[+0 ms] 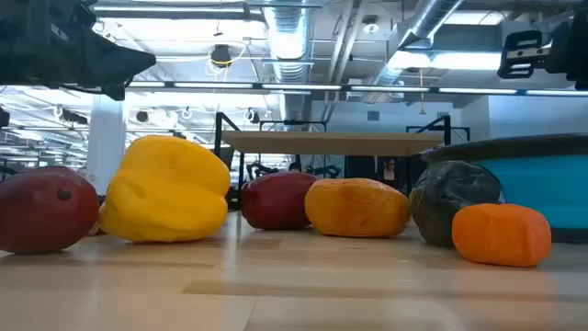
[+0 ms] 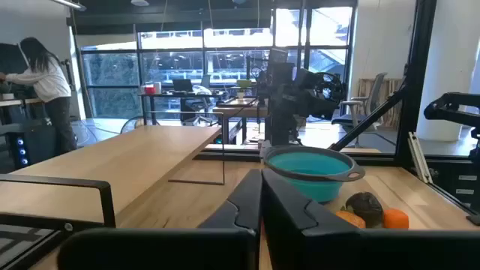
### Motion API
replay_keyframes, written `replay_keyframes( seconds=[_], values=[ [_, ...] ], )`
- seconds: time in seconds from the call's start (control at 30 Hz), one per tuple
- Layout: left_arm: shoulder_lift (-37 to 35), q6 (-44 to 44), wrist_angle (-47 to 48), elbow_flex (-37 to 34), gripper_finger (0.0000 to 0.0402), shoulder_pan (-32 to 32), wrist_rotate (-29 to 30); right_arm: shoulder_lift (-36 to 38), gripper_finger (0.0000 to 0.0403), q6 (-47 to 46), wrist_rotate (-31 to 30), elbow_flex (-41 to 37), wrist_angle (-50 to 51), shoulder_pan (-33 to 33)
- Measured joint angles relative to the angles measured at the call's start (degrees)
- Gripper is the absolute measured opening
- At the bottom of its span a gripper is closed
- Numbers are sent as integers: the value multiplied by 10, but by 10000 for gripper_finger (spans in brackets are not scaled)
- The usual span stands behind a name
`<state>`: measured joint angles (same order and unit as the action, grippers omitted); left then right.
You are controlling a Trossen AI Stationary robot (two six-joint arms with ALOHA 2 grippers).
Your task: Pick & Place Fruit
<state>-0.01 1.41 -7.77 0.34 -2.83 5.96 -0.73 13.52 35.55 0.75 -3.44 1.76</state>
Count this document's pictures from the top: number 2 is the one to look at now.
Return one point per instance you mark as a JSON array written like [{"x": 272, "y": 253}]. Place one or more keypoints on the black office desk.
[{"x": 180, "y": 95}]

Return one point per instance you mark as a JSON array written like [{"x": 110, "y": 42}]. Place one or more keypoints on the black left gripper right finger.
[{"x": 292, "y": 225}]

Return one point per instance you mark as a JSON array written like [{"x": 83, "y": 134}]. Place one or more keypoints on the wooden side table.
[{"x": 240, "y": 108}]

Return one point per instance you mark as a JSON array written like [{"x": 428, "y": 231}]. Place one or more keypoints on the grey office chair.
[{"x": 369, "y": 97}]

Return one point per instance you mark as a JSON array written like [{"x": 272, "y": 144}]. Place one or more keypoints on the dark avocado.
[{"x": 365, "y": 208}]

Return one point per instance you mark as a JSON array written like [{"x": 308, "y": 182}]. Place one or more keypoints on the silver aluminium bracket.
[{"x": 420, "y": 157}]

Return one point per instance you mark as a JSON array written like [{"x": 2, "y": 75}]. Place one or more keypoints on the ceiling light fixture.
[{"x": 67, "y": 3}]

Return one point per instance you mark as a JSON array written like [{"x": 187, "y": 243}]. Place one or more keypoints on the black background robot arm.
[{"x": 450, "y": 108}]

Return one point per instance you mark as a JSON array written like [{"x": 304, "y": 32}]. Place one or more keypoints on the green box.
[{"x": 243, "y": 83}]

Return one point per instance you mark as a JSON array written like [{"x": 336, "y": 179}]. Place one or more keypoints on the black laptop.
[{"x": 182, "y": 85}]

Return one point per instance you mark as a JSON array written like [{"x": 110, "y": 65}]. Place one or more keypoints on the black computer tower blue lights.
[{"x": 35, "y": 142}]

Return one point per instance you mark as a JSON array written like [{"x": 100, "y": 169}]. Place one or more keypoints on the wooden slat panel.
[{"x": 393, "y": 120}]

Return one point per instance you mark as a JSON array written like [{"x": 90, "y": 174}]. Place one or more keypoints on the teal collapsible bowl grey rim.
[{"x": 311, "y": 165}]

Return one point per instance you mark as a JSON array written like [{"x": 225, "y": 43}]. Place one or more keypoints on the white cup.
[{"x": 157, "y": 87}]

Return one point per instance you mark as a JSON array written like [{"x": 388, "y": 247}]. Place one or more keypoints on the black aluminium table frame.
[{"x": 416, "y": 75}]

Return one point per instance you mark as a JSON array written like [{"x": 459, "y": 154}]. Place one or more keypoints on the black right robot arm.
[{"x": 279, "y": 123}]

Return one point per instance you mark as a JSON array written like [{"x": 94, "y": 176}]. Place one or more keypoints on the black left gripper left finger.
[{"x": 243, "y": 202}]

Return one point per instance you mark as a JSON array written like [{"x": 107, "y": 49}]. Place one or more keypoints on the wrinkled orange fruit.
[{"x": 352, "y": 218}]

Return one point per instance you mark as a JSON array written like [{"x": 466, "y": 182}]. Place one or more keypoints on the black labelled drawer cabinet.
[{"x": 461, "y": 183}]

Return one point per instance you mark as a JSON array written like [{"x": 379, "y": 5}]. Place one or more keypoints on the small bright orange fruit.
[{"x": 395, "y": 219}]

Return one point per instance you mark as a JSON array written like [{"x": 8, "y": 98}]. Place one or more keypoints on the black wall board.
[{"x": 9, "y": 67}]

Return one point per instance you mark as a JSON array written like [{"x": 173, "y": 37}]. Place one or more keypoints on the red cup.
[{"x": 150, "y": 90}]

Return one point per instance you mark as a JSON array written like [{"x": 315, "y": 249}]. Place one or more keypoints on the person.
[{"x": 48, "y": 82}]

